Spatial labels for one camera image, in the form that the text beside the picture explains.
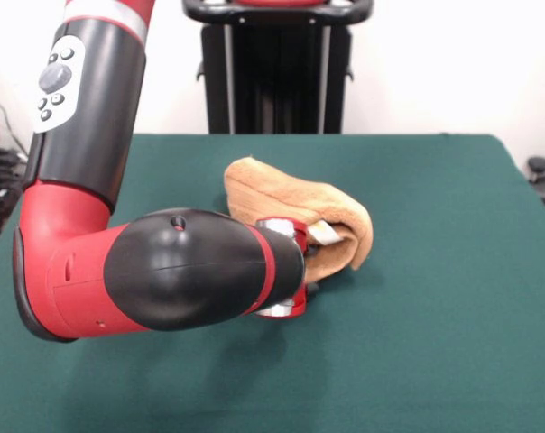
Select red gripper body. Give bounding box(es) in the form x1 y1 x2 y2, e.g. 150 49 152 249
253 218 310 320

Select orange terry towel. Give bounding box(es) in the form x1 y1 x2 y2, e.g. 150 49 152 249
222 156 374 286

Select dark green table cloth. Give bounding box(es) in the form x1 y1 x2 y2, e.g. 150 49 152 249
0 133 545 433

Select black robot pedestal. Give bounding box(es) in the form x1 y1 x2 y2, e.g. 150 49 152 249
180 0 373 135

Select grey wall cables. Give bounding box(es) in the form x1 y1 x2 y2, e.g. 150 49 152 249
0 83 30 159

